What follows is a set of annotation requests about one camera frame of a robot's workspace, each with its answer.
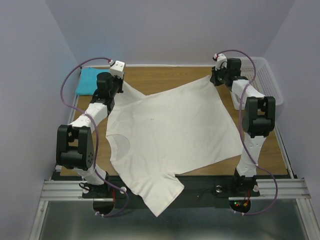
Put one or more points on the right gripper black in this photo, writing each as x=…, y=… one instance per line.
x=213, y=76

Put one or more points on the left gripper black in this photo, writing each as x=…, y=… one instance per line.
x=120, y=81

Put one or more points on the white plastic basket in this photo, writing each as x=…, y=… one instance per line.
x=264, y=81

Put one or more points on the white t shirt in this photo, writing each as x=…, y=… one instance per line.
x=154, y=138

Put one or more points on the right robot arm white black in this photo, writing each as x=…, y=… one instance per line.
x=257, y=119

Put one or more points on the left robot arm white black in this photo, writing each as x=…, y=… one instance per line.
x=75, y=149

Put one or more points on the folded blue t shirt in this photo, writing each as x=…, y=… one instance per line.
x=88, y=81

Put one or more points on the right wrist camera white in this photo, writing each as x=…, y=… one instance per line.
x=220, y=60

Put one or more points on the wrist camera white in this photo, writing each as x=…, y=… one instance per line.
x=220, y=60
x=117, y=68

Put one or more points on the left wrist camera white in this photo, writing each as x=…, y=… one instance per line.
x=117, y=68

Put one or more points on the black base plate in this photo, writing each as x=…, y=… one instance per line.
x=225, y=191

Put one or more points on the aluminium frame rail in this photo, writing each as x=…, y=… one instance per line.
x=64, y=186

